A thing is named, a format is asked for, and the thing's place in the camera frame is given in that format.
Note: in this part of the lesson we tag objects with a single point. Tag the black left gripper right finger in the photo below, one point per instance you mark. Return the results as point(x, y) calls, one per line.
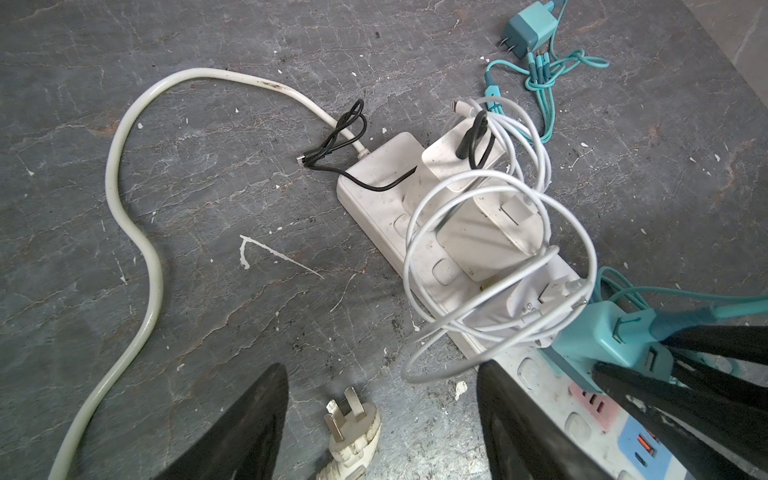
point(521, 441)

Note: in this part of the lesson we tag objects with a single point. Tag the white charger with cable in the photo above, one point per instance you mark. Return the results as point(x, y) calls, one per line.
point(490, 233)
point(524, 166)

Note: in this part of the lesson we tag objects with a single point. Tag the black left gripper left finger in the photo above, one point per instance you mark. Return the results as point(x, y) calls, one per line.
point(244, 443)

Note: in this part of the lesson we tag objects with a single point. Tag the white power strip colourful sockets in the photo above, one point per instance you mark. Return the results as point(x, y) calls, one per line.
point(594, 422)

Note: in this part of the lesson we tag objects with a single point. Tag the white black-cabled plug adapter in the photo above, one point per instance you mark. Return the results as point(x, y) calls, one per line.
point(475, 149)

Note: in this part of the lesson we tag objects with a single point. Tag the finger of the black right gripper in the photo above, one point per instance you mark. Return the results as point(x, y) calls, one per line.
point(709, 406)
point(747, 343)

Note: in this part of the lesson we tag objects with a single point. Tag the teal charger adapter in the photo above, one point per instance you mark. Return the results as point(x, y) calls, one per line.
point(530, 29)
point(603, 332)

